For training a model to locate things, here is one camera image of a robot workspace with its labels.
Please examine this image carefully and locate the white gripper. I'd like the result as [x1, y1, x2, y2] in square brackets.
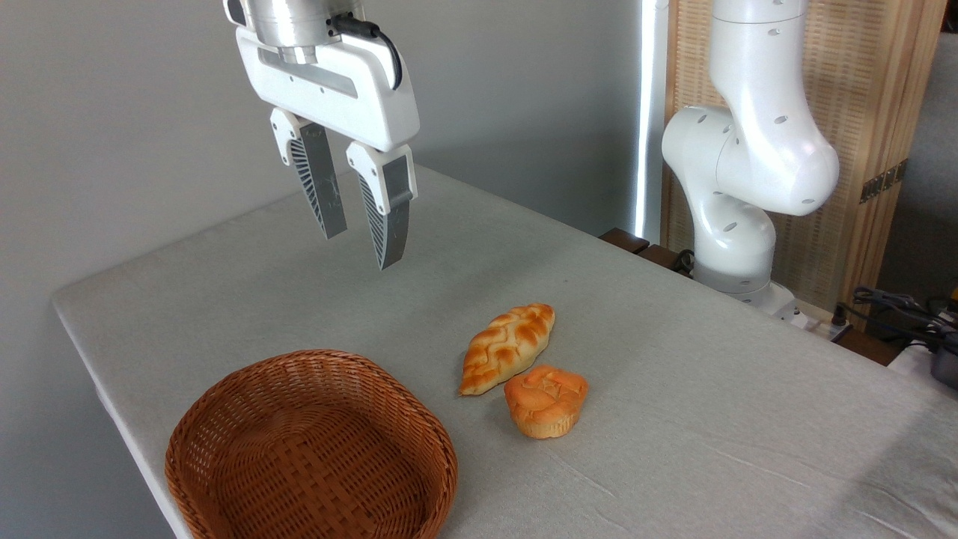
[235, 22, 421, 271]

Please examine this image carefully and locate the long braided bread loaf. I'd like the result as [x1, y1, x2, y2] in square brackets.
[458, 302, 557, 397]

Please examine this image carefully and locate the brown woven wicker basket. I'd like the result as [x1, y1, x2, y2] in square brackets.
[165, 349, 459, 539]

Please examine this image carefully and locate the round muffin-shaped bread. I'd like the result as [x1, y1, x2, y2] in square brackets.
[503, 364, 590, 440]

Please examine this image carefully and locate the bright white vertical strip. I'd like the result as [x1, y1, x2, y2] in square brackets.
[633, 0, 670, 245]

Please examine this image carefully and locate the grey table cloth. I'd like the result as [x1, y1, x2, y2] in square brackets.
[51, 165, 958, 539]

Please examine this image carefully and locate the light wooden folding screen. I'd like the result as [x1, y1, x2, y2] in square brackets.
[662, 0, 948, 332]

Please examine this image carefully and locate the dark metal screen hinge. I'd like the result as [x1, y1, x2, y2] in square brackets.
[858, 158, 909, 205]

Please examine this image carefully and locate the dark grey box device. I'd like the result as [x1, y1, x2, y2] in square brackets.
[930, 343, 958, 391]

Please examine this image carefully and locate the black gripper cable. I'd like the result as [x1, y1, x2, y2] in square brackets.
[328, 13, 404, 91]

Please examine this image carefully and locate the black cable bundle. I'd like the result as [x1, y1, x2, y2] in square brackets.
[832, 286, 958, 354]

